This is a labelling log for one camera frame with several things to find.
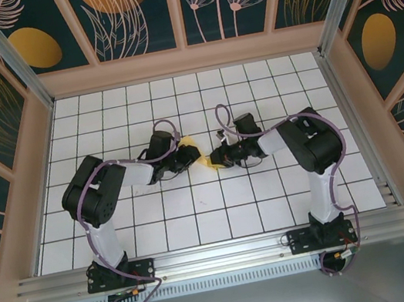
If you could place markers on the long aluminium mounting rail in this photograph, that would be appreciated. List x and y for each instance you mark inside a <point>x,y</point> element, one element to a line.
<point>220,253</point>

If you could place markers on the power connector wiring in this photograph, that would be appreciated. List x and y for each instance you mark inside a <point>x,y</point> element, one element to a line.
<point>341,254</point>
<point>127,294</point>

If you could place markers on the yellow cloth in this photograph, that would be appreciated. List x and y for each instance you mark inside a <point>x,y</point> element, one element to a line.
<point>188,140</point>

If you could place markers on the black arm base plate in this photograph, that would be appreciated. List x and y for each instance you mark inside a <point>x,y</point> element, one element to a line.
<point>144,268</point>
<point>298,241</point>

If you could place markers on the aluminium side rail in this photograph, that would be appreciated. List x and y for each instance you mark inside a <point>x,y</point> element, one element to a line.
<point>360,138</point>

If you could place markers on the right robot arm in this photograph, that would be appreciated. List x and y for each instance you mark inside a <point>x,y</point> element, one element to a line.
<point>322,200</point>

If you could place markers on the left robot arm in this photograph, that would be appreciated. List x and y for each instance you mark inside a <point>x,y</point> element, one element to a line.
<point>105,246</point>

